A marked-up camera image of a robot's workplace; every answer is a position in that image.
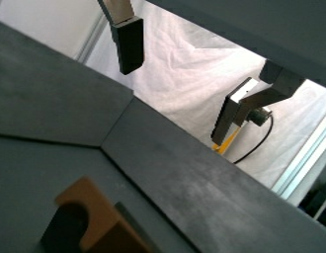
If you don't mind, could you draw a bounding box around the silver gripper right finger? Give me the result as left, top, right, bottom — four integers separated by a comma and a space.
211, 60, 305, 145

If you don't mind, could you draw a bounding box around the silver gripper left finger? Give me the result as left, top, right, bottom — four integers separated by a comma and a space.
97, 0, 145, 75

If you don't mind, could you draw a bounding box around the brown arch block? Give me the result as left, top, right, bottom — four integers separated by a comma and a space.
54, 177, 153, 253

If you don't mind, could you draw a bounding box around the dark grey curved fixture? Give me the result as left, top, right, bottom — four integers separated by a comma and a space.
41, 203, 161, 253

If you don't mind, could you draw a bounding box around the yellow stand leg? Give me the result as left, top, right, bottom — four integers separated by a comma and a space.
212, 126, 241, 154

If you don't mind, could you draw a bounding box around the white cloth backdrop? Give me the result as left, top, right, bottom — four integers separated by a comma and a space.
86, 0, 326, 187

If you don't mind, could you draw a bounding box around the black cable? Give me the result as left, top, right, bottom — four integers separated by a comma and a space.
232, 113, 275, 165

